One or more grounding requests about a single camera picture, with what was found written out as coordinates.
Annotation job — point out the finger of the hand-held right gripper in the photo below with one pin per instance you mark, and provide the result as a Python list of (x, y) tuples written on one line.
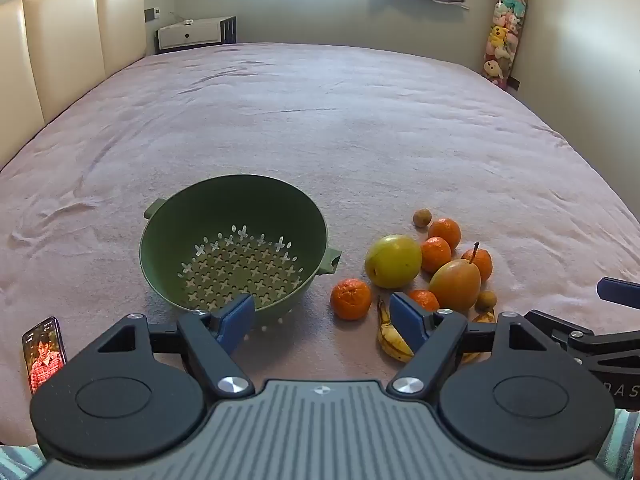
[(555, 322), (620, 292)]

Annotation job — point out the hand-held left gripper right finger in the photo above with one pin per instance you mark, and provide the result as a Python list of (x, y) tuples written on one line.
[(405, 315)]

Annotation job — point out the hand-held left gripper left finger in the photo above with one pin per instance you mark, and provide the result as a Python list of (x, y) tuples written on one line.
[(239, 317)]

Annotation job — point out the yellow-green apple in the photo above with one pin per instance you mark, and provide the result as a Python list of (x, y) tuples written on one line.
[(392, 262)]

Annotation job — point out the large tangerine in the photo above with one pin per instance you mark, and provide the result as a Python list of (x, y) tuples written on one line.
[(351, 300)]

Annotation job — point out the orange-yellow pear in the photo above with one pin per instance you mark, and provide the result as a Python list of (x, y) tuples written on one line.
[(455, 285)]

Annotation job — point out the brown longan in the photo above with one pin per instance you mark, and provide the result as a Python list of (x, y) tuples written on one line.
[(421, 218), (485, 301)]

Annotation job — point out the green colander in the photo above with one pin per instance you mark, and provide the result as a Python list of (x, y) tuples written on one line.
[(175, 240)]

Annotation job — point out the smartphone with lit screen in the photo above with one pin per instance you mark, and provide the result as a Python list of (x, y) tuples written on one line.
[(44, 355)]

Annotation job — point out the striped clothing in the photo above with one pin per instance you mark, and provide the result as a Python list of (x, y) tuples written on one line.
[(15, 460)]

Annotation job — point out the hanging plush toy holder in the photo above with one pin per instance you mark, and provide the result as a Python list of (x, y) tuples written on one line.
[(502, 40)]

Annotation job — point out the white nightstand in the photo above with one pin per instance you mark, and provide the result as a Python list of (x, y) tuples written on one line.
[(190, 35)]

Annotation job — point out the cream padded headboard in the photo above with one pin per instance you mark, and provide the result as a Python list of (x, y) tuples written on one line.
[(65, 45)]

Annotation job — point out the wall switch panel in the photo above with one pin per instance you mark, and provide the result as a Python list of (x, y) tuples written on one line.
[(152, 12)]

